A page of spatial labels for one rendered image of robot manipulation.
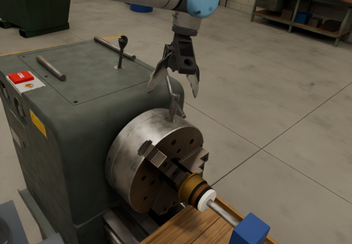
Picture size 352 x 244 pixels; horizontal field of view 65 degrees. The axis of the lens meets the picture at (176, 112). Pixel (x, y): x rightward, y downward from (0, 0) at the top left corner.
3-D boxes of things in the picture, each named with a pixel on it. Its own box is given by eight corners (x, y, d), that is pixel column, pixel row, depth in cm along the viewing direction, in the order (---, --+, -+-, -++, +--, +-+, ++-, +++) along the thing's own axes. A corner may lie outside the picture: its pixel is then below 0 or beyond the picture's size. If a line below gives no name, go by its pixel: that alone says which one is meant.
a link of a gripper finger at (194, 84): (199, 87, 89) (188, 63, 84) (205, 95, 84) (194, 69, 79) (190, 91, 89) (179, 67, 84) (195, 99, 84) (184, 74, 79)
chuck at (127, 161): (105, 210, 87) (117, 124, 73) (175, 176, 109) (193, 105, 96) (122, 230, 82) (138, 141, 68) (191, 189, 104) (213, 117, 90)
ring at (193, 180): (172, 176, 78) (196, 196, 72) (194, 162, 83) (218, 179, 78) (169, 198, 83) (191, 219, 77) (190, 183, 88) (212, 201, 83)
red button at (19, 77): (9, 79, 92) (7, 74, 90) (28, 75, 95) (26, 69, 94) (15, 87, 88) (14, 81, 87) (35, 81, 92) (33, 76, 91)
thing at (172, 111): (173, 131, 83) (181, 96, 78) (165, 130, 82) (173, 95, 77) (171, 127, 84) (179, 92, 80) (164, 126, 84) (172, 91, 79)
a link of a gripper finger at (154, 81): (145, 87, 85) (167, 66, 83) (148, 95, 80) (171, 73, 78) (138, 80, 83) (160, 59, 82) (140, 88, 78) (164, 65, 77)
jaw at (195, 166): (171, 154, 88) (196, 137, 95) (171, 165, 91) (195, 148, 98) (196, 174, 82) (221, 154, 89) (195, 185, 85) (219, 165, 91)
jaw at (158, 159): (154, 168, 85) (137, 153, 75) (165, 155, 86) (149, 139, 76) (179, 189, 79) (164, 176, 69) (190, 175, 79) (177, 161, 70)
